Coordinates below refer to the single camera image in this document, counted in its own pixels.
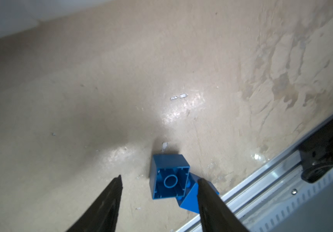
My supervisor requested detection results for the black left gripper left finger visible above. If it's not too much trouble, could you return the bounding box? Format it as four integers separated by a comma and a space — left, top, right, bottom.
68, 176, 123, 232

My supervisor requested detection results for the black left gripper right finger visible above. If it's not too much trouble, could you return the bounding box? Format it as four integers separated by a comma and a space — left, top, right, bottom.
197, 178, 248, 232

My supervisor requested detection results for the blue lego bottom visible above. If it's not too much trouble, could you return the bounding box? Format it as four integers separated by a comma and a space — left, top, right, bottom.
176, 172, 220, 214

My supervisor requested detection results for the dark blue lego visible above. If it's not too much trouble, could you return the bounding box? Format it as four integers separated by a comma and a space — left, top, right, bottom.
149, 154, 190, 200

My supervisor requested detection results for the white three-compartment bin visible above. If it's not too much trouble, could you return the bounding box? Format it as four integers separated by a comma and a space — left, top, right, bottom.
0, 0, 107, 38

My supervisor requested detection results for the aluminium rail front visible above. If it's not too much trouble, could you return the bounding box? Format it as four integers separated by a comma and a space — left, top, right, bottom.
175, 101, 333, 232

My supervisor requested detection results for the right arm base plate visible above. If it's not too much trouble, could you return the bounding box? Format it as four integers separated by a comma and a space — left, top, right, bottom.
297, 119, 333, 184

